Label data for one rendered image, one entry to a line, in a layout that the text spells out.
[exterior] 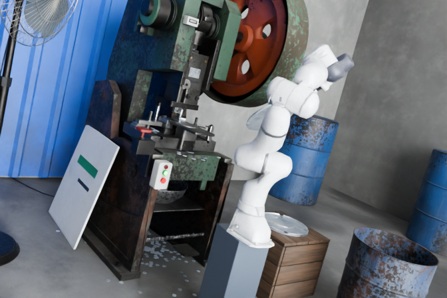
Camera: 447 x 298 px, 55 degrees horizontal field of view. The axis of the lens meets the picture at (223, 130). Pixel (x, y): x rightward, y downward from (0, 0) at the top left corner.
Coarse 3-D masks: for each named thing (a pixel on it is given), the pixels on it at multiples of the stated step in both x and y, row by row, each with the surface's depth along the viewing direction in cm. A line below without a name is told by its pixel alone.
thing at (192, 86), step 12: (192, 60) 231; (204, 60) 237; (192, 72) 233; (204, 72) 239; (168, 84) 239; (180, 84) 231; (192, 84) 236; (168, 96) 238; (180, 96) 233; (192, 96) 234
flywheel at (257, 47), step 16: (240, 0) 266; (256, 0) 256; (272, 0) 242; (256, 16) 255; (272, 16) 246; (256, 32) 254; (272, 32) 244; (240, 48) 258; (256, 48) 253; (272, 48) 243; (240, 64) 263; (256, 64) 252; (272, 64) 238; (240, 80) 260; (256, 80) 246; (240, 96) 257
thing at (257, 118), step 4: (264, 108) 220; (268, 108) 222; (256, 112) 222; (260, 112) 223; (264, 112) 225; (292, 112) 237; (252, 116) 224; (256, 116) 226; (260, 116) 227; (248, 120) 227; (252, 120) 229; (256, 120) 230; (260, 120) 232; (248, 124) 231; (252, 124) 233; (256, 124) 235; (260, 124) 237; (252, 128) 238; (256, 128) 240
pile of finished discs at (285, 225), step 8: (264, 216) 249; (272, 216) 253; (280, 216) 256; (288, 216) 258; (272, 224) 239; (280, 224) 240; (288, 224) 244; (296, 224) 249; (280, 232) 231; (288, 232) 232; (296, 232) 236; (304, 232) 239
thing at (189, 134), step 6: (180, 126) 228; (186, 126) 229; (192, 126) 231; (180, 132) 231; (186, 132) 230; (192, 132) 220; (198, 132) 220; (204, 132) 225; (210, 132) 230; (180, 138) 230; (186, 138) 231; (192, 138) 234; (180, 144) 230; (186, 144) 232; (192, 144) 235; (192, 150) 236
